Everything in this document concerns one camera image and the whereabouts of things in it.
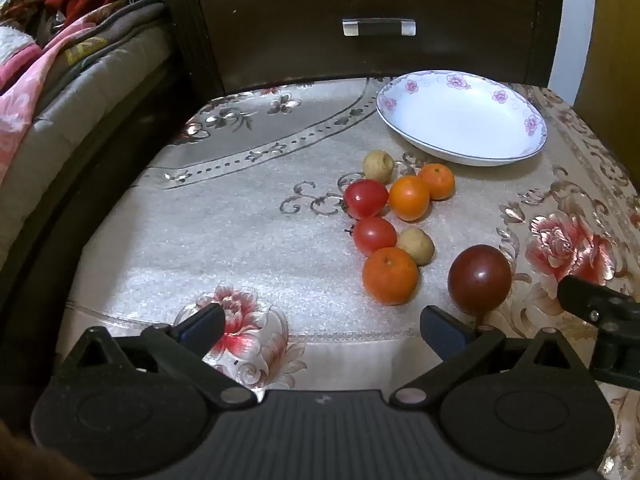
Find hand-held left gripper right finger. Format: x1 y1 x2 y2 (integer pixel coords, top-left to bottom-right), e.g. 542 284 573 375
390 305 596 408

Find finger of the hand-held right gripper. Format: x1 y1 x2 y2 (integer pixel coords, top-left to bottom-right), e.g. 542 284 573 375
591 321 640 390
557 275 640 328

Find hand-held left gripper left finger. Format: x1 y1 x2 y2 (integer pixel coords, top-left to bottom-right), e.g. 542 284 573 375
60 303 258 411

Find dark maroon tomato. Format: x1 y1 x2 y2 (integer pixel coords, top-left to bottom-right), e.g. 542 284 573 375
447 244 513 317

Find red tomato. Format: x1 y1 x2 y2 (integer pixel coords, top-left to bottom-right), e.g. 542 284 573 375
353 216 398 257
343 179 390 220

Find smooth orange mandarin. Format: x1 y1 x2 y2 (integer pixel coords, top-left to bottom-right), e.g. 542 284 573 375
388 175 431 222

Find white floral rimmed plate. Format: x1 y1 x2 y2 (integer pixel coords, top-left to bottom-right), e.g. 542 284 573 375
376 70 548 167

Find beige floral tablecloth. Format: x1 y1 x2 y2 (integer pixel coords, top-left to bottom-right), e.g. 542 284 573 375
55 76 640 480

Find small tan potato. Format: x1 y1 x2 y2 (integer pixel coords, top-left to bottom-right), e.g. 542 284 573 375
396 227 435 267
362 150 395 183

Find grey quilted mattress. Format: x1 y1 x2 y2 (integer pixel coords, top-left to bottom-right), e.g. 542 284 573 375
0 0 176 261

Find dark wooden nightstand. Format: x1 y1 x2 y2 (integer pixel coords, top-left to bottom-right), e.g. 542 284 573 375
161 0 567 106

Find pink floral blanket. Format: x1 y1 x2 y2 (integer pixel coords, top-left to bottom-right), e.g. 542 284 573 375
0 25 101 181

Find dark wooden drawer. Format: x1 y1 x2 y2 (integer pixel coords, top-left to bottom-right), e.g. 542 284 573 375
196 0 545 95

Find dark bed frame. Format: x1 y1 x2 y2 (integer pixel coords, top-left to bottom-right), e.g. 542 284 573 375
0 55 206 401

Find chrome drawer handle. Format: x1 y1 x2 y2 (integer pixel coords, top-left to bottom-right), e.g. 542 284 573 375
342 17 417 38

